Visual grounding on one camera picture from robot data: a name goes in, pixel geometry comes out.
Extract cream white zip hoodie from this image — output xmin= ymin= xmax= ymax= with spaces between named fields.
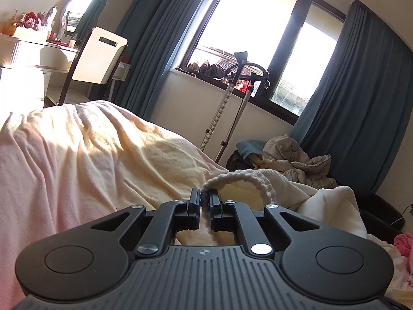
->
xmin=174 ymin=169 xmax=368 ymax=239

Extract pink fluffy garment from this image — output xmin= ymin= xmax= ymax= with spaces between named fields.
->
xmin=394 ymin=233 xmax=413 ymax=258

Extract pastel rainbow bed sheet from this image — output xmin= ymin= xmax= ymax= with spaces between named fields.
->
xmin=0 ymin=100 xmax=413 ymax=310

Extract beige crumpled quilted jacket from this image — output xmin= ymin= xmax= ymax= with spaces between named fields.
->
xmin=259 ymin=134 xmax=337 ymax=189

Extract teal cloth under jacket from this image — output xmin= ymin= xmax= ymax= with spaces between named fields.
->
xmin=236 ymin=139 xmax=266 ymax=160

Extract teal curtain right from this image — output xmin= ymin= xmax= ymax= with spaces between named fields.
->
xmin=290 ymin=0 xmax=412 ymax=193

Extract teal curtain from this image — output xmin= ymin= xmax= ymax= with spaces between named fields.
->
xmin=290 ymin=0 xmax=412 ymax=193
xmin=113 ymin=0 xmax=206 ymax=120

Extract silver garment steamer stand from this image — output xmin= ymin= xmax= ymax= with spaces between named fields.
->
xmin=200 ymin=51 xmax=269 ymax=163

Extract white dressing table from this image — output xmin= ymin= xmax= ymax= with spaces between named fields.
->
xmin=1 ymin=34 xmax=77 ymax=102

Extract dark framed window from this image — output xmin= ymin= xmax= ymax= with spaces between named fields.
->
xmin=179 ymin=0 xmax=346 ymax=125

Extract red items on dresser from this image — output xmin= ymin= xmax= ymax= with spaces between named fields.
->
xmin=1 ymin=6 xmax=57 ymax=36

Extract teal curtain left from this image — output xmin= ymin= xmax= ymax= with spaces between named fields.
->
xmin=113 ymin=0 xmax=206 ymax=120

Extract wall power socket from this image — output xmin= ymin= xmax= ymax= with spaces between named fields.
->
xmin=113 ymin=62 xmax=130 ymax=81

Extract cream chair with black frame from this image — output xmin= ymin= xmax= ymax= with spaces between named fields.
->
xmin=56 ymin=27 xmax=128 ymax=106

